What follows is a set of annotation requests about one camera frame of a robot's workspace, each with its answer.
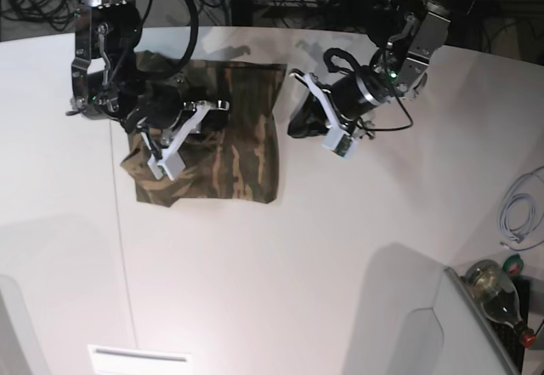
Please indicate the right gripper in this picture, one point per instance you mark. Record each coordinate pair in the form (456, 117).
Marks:
(161, 106)

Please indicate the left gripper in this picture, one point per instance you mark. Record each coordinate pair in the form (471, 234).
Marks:
(352, 95)

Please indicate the camouflage t-shirt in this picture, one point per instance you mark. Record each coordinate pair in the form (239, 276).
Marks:
(241, 161)

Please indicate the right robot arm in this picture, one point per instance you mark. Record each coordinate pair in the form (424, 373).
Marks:
(107, 81)

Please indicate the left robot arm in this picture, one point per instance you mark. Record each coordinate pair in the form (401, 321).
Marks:
(406, 33)

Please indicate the green tape roll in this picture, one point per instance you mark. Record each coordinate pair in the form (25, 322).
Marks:
(513, 265)

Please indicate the clear plastic bottle red cap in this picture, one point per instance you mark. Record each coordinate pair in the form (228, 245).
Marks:
(494, 292)

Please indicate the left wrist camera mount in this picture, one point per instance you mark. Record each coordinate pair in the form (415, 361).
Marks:
(343, 135)

